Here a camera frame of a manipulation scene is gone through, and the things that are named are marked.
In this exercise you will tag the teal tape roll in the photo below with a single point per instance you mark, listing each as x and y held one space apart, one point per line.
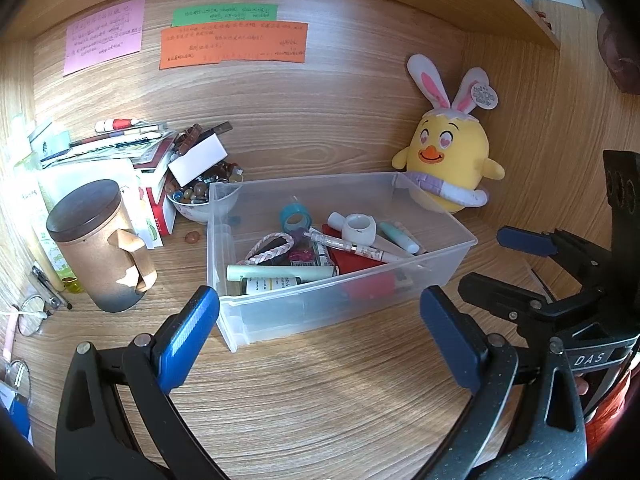
295 216

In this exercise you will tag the white round plastic holder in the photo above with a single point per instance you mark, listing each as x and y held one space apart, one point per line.
360 230

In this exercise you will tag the red white marker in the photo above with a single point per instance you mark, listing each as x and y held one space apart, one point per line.
117 124

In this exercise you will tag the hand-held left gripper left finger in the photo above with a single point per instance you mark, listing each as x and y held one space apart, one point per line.
187 340

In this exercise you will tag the loose brown bead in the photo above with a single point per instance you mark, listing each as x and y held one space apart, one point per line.
192 237

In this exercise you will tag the pale green tube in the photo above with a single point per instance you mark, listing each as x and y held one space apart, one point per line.
280 272

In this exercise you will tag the green sticky note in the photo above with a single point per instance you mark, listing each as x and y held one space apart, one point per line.
225 15

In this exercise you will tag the white illustrated paper sheet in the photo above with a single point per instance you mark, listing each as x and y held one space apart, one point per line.
135 195

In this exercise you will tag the white clear pen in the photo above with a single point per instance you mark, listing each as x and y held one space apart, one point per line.
350 246

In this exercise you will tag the pink sticky note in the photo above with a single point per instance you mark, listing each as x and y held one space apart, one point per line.
102 35

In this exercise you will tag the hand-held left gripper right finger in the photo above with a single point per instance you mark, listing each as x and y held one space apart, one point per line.
450 340

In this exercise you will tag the clear plastic storage box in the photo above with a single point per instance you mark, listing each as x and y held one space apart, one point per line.
270 315

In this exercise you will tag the brown ceramic mug with lid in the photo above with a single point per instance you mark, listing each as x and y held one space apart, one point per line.
90 250

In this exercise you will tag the white teal carton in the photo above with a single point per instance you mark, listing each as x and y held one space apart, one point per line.
55 142

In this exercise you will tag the person's right forearm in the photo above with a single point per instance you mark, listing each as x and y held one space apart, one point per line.
607 410

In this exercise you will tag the small black barcode box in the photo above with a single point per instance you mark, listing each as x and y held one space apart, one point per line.
315 255

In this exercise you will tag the white rectangular box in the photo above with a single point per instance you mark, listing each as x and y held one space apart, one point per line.
197 160

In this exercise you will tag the red white carton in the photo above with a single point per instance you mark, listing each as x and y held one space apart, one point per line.
162 210

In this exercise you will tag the blue white packet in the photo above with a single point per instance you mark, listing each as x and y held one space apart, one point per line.
20 415

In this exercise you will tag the orange sticky note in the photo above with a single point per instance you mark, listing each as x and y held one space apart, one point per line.
232 45

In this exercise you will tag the pink pen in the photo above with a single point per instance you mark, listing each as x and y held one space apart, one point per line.
9 340

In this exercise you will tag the white bowl of beads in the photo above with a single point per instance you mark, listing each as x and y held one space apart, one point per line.
200 190

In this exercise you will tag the red packet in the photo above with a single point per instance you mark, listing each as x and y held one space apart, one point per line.
350 261

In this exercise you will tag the dark green spray bottle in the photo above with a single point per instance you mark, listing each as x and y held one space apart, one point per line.
272 285

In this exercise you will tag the person's right hand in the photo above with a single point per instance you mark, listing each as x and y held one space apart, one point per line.
581 387

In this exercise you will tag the white lotion bottle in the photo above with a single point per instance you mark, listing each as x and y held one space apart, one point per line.
50 255

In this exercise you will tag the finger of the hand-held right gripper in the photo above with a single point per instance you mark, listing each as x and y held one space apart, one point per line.
500 295
525 241

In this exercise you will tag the dark brown wooden stick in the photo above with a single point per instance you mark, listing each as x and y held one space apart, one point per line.
220 128

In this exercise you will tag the dark brown object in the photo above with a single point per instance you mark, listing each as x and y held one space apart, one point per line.
620 55

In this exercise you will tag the teal tube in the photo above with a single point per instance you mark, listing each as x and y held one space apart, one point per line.
400 237

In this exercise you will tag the yellow chick plush toy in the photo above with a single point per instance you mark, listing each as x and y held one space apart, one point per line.
450 155

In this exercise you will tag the silver black nail clipper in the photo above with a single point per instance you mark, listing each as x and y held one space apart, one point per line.
47 287

